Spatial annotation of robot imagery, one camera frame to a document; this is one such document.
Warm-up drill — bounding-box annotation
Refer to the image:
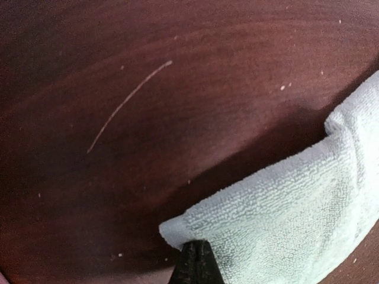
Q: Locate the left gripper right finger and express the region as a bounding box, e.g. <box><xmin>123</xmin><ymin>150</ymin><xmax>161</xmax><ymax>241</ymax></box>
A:
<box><xmin>195</xmin><ymin>240</ymin><xmax>224</xmax><ymax>284</ymax></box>

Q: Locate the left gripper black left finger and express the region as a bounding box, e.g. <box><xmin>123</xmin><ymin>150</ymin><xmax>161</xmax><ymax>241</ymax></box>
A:
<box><xmin>168</xmin><ymin>241</ymin><xmax>196</xmax><ymax>284</ymax></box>

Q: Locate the green towel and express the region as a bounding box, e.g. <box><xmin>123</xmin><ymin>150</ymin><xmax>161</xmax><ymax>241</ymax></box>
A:
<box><xmin>159</xmin><ymin>74</ymin><xmax>378</xmax><ymax>283</ymax></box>

